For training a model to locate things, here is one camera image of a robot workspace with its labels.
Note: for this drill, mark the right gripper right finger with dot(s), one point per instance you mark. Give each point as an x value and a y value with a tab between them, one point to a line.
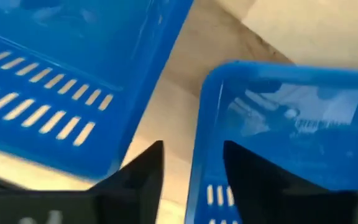
275	199

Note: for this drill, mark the blue plastic basket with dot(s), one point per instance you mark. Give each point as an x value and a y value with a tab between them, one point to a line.
73	46
306	124

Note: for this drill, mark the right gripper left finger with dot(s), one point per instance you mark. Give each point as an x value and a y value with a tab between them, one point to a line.
135	193

